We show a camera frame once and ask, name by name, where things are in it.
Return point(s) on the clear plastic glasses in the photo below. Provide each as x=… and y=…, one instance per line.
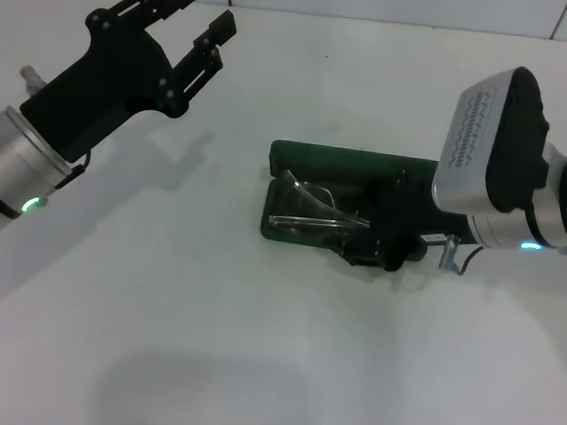
x=314, y=203

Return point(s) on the green glasses case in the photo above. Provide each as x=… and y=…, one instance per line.
x=329, y=159

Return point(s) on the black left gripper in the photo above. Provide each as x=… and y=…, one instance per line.
x=110, y=80

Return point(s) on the silver gripper plug connector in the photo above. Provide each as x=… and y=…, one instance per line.
x=449, y=251
x=31, y=80

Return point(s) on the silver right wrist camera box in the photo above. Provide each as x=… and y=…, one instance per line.
x=475, y=155

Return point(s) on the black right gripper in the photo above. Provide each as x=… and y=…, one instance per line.
x=403, y=219

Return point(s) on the silver right gripper plug connector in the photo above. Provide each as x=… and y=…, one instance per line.
x=449, y=251

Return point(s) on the silver left gripper plug connector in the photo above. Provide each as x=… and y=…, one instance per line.
x=31, y=80

